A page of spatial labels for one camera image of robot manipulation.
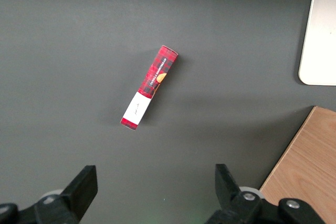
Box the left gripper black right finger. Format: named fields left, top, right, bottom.
left=204, top=163, right=326, bottom=224

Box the beige plastic tray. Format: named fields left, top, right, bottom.
left=298, top=0, right=336, bottom=87

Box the wooden two-drawer cabinet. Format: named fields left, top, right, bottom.
left=259, top=105, right=336, bottom=224

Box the red tartan shortbread box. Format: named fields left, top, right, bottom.
left=120, top=45, right=180, bottom=132

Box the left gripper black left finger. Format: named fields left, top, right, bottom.
left=0, top=165, right=99, bottom=224

